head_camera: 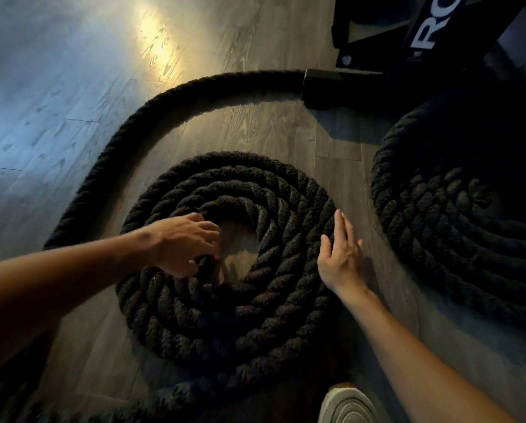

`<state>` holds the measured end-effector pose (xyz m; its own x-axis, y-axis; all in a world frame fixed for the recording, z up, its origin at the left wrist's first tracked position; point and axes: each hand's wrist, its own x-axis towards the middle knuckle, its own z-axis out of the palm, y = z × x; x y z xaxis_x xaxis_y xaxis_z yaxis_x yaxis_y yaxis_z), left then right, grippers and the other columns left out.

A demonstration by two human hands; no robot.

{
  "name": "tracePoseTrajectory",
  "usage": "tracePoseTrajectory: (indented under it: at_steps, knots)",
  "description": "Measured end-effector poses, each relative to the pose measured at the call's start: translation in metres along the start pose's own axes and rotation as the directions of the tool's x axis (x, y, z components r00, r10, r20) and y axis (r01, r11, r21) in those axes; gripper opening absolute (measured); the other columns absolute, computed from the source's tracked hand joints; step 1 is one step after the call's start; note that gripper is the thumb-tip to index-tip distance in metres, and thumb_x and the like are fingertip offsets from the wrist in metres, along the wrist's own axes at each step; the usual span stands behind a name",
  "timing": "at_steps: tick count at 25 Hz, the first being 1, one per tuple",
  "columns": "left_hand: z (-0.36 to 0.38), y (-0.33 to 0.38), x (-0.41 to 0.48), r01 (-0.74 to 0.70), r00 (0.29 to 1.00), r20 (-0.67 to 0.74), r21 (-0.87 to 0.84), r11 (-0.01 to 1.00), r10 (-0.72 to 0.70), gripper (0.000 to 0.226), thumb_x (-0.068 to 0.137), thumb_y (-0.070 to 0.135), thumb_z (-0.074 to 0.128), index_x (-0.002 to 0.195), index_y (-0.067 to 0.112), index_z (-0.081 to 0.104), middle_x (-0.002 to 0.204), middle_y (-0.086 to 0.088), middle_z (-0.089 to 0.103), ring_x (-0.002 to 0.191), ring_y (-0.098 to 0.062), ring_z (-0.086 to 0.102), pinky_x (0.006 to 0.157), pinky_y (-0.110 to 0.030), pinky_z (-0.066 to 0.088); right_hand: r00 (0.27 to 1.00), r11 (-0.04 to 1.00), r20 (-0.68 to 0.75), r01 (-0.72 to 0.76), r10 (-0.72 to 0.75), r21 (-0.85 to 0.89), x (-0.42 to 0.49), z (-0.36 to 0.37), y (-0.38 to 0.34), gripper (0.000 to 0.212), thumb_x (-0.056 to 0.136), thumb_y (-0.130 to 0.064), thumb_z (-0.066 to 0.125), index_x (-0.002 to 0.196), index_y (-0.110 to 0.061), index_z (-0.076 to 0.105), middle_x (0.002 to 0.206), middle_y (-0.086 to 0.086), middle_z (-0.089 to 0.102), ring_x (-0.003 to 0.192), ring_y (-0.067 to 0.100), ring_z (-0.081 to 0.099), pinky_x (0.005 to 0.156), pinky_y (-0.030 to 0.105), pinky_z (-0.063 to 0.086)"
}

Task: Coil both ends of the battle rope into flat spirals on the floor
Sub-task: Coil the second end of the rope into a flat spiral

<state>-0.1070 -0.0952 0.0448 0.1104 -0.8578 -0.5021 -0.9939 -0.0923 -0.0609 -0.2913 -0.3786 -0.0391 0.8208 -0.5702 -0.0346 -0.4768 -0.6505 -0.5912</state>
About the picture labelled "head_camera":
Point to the black gym rack base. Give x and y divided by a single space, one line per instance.
369 52

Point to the grey wooden floor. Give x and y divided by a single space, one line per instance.
47 83

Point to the person's right forearm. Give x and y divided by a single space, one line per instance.
413 370

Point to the person's right hand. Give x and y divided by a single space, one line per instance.
342 264

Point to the person's left hand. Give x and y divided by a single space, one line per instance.
183 244

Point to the person's right grey sneaker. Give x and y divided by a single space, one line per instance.
346 407

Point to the person's left forearm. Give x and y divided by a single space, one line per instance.
47 295

